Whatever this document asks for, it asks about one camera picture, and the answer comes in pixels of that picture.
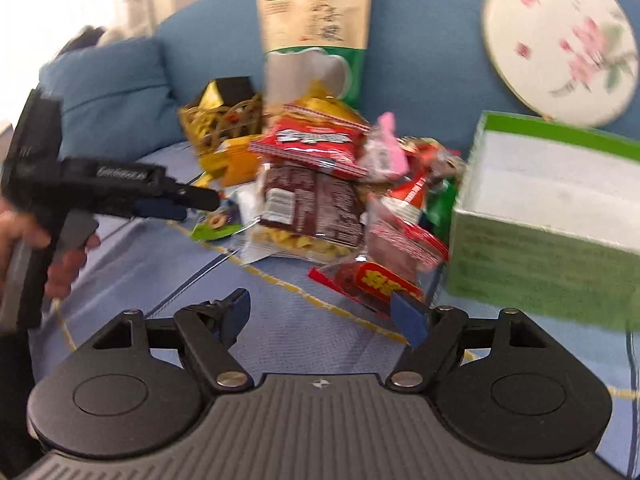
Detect large beige cereal snack bag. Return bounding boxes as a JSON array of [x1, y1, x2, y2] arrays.
[[256, 0, 371, 108]]

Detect red yellow snack packet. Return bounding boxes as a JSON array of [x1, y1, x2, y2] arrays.
[[308, 261, 423, 318]]

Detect blue cushion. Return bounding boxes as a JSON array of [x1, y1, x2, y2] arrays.
[[39, 38, 183, 162]]

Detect gold wire basket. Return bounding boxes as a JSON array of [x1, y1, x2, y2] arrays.
[[178, 93, 262, 155]]

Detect red checkered snack packet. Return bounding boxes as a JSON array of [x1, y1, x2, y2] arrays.
[[248, 106, 369, 180]]

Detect black gold small box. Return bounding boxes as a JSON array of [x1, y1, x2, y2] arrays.
[[198, 76, 255, 110]]

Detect person's left hand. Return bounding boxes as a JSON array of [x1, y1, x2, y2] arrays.
[[0, 198, 102, 306]]

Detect yellow orange snack packet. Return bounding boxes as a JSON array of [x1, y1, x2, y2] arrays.
[[198, 136, 262, 188]]

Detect yellow cake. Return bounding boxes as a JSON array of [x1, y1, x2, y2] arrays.
[[293, 79, 368, 125]]

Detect brown snack bag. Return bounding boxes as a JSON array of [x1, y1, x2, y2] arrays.
[[248, 162, 364, 263]]

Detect green cardboard box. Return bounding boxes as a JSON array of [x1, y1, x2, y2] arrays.
[[446, 112, 639, 330]]

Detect round floral fan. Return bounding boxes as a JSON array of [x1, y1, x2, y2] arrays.
[[480, 0, 639, 127]]

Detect clear red label snack packet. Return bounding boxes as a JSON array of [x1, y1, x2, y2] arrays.
[[364, 194, 449, 284]]

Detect pink wrapped snack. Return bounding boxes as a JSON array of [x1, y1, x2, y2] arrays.
[[358, 112, 409, 182]]

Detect red white snack packet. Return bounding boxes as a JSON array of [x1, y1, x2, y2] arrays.
[[390, 136, 465, 224]]

